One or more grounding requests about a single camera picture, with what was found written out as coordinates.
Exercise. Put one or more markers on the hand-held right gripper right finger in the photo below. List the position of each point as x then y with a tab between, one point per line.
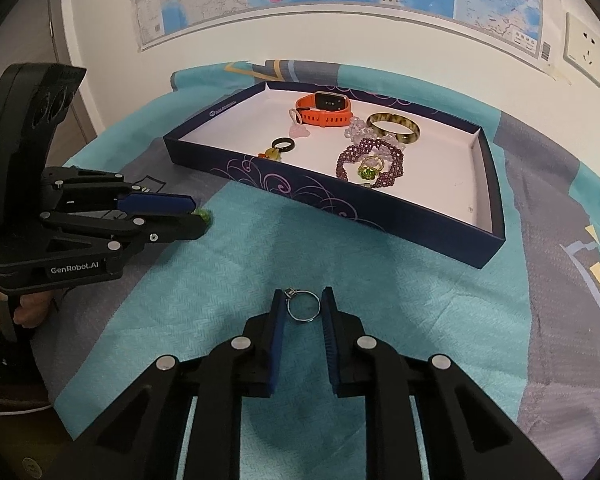
330	340

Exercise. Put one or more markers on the person's dark olive jacket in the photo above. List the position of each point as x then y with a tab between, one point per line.
10	440

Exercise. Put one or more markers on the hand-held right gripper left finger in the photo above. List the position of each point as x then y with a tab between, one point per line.
278	340

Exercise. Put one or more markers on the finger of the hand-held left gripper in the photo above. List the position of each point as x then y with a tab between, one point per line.
152	204
175	227

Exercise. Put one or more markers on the orange smartwatch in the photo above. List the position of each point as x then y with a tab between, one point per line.
325	117

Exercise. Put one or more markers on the navy jewelry box tray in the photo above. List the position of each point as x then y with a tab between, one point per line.
445	180

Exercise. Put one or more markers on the person's left hand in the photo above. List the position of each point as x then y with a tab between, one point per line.
32	307

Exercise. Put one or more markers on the teal grey printed blanket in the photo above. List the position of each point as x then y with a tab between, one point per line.
205	285

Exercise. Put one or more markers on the yellow brown bangle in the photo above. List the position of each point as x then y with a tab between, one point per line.
405	136

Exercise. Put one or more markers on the white wall socket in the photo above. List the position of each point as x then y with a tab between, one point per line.
587	50

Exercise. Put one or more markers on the grey wardrobe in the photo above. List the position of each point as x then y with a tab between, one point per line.
77	105

